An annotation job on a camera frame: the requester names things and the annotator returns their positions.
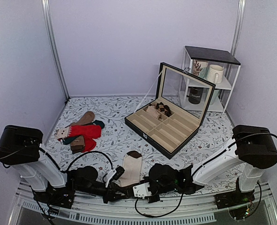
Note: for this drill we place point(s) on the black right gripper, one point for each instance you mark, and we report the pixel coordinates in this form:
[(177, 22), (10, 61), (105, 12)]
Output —
[(153, 198)]

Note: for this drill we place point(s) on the dark green sock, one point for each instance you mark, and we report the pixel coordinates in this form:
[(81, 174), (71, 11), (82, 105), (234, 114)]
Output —
[(98, 123)]

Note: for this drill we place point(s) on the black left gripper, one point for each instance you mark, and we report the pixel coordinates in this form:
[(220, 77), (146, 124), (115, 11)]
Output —
[(110, 195)]

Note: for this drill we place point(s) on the white mug coral pattern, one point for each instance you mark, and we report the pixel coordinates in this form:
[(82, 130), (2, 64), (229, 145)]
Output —
[(199, 67)]

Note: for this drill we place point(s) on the aluminium corner post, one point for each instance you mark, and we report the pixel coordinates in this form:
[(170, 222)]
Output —
[(238, 26), (54, 50)]

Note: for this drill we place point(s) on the white ribbed mug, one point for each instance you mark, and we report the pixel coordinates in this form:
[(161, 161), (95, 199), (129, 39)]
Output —
[(215, 74)]

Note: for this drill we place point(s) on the white shelf black top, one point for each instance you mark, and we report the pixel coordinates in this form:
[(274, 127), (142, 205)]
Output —
[(223, 90)]

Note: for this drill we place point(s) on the white red character sock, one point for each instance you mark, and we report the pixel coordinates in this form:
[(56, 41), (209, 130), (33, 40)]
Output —
[(63, 133)]

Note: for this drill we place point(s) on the black compartment box glass lid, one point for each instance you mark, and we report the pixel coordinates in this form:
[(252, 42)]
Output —
[(172, 133)]

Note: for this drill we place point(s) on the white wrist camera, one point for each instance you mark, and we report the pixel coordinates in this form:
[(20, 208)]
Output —
[(113, 174), (142, 190)]

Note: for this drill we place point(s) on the right aluminium corner post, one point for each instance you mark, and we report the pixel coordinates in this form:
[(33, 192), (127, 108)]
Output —
[(238, 26)]

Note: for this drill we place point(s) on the left aluminium corner post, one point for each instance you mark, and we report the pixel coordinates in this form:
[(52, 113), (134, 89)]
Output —
[(54, 50)]

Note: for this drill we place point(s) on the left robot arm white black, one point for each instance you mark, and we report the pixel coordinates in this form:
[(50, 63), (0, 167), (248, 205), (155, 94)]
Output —
[(22, 148)]

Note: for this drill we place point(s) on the floral patterned table mat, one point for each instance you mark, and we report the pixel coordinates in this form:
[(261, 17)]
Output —
[(117, 138)]

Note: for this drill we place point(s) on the aluminium front rail frame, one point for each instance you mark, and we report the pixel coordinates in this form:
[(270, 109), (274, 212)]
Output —
[(195, 209)]

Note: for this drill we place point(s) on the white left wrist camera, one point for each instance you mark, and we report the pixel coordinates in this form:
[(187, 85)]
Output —
[(113, 174)]

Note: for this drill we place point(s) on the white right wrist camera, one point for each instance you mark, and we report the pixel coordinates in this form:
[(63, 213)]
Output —
[(142, 190)]

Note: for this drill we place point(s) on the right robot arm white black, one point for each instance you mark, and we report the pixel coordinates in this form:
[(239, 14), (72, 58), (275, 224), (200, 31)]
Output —
[(252, 146)]

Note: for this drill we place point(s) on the folded brown tan sock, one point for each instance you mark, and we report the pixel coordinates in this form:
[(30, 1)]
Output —
[(77, 145)]

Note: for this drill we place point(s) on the rolled cream sock in box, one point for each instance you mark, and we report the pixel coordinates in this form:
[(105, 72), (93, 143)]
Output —
[(152, 111)]

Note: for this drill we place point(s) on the cream brown striped sock pair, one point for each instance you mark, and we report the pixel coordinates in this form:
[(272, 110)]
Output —
[(132, 164)]

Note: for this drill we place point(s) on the rolled brown checked sock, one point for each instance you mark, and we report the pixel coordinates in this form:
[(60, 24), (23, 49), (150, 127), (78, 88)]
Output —
[(163, 109)]

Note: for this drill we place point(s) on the black cylindrical mug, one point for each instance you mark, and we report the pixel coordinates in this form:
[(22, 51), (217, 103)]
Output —
[(195, 95)]

